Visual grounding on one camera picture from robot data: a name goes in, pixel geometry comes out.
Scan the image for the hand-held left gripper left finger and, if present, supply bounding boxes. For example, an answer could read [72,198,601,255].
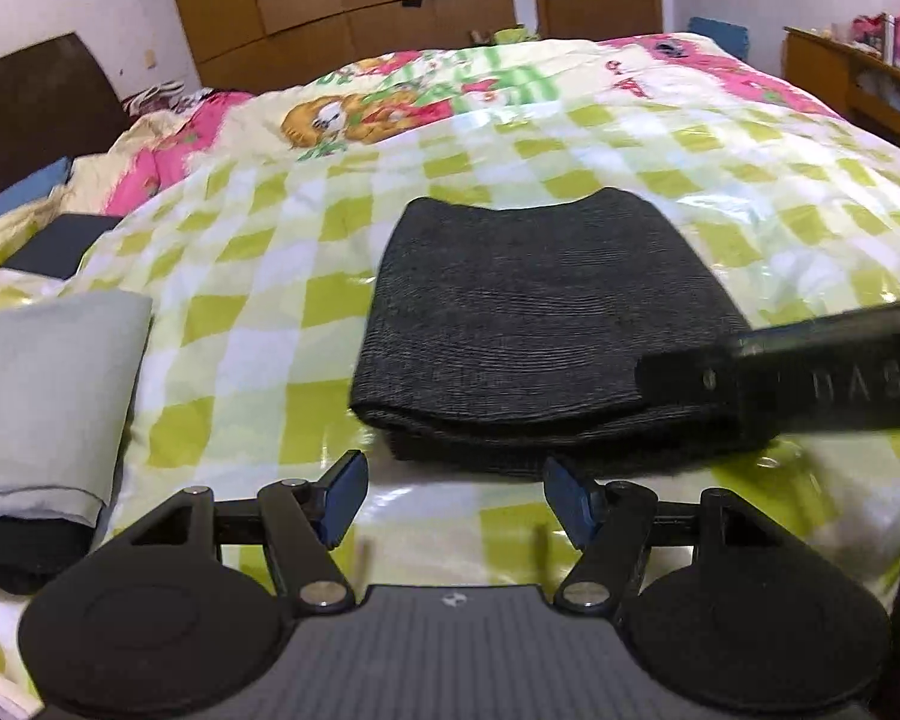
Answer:
[127,450,370,612]

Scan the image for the blue foam mat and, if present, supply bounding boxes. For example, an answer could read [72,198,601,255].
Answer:
[686,16,751,57]

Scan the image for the blue pillow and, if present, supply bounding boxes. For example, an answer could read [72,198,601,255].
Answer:
[0,157,73,235]

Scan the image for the dark grey ribbed pants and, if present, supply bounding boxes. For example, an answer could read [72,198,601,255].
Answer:
[349,187,766,482]

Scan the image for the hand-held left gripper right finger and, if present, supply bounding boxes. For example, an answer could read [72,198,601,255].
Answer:
[542,456,796,612]

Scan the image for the red desk clutter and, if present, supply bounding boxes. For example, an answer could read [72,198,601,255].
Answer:
[849,11,898,55]

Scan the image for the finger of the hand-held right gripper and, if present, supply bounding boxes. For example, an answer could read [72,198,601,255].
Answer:
[636,341,745,422]

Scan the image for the zebra striped cloth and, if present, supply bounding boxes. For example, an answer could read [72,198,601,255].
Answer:
[124,81,212,115]

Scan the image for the checked cartoon printed blanket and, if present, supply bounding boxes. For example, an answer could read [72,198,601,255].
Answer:
[0,34,900,720]

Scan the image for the dark brown headboard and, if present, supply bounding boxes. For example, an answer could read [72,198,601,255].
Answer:
[0,34,132,215]

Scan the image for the black folded garment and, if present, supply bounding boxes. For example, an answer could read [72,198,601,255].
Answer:
[0,516,103,596]

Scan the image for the grey folded garment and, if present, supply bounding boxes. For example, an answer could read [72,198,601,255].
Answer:
[0,291,155,527]

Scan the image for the wooden side shelf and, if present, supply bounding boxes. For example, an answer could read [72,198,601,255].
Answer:
[784,26,900,164]

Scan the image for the dark navy folded cloth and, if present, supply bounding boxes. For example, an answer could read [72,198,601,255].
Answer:
[4,214,125,278]

